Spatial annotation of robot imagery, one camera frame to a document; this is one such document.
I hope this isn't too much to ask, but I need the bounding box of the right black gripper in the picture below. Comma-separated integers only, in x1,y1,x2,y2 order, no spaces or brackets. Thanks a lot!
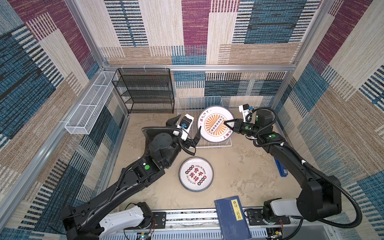
223,118,261,137

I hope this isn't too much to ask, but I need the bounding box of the white round plate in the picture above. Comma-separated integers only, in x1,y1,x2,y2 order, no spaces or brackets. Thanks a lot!
197,106,235,144
179,157,214,193

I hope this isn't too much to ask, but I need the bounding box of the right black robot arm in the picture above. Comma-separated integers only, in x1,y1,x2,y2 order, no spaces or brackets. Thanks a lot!
224,107,363,229

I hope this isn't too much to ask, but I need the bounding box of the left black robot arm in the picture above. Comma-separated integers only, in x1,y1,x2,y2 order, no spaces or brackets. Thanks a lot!
61,114,201,240

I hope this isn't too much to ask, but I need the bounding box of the black mesh shelf rack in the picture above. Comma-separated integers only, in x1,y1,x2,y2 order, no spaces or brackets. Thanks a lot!
112,68,175,114

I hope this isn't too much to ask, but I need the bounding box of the blue flat box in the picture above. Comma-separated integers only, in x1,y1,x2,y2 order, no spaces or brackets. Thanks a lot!
275,158,288,178

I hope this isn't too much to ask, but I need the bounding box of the blue book yellow label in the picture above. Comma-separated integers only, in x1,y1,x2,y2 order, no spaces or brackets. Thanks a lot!
214,196,252,240

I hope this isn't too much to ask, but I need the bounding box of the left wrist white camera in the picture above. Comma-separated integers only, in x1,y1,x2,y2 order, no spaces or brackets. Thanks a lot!
177,114,194,130

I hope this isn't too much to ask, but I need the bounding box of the wrist white camera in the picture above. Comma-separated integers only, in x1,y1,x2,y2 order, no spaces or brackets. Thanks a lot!
239,104,253,123
177,114,194,130

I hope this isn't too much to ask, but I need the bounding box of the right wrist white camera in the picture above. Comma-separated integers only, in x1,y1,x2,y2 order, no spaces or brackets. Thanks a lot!
239,104,253,123

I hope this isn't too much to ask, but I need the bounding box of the white wire dish rack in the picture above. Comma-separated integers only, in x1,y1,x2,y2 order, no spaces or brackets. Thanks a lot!
176,96,232,149

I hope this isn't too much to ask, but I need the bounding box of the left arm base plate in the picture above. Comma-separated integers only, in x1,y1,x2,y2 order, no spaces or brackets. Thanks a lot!
143,212,167,230

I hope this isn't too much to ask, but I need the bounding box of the aluminium front rail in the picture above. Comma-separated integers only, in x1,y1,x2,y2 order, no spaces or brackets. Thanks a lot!
74,205,331,240

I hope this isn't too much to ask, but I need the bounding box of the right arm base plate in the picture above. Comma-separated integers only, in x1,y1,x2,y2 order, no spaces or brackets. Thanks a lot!
243,208,291,226

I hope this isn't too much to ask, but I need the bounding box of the white wire wall basket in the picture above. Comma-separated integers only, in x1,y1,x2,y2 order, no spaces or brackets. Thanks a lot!
65,71,115,135

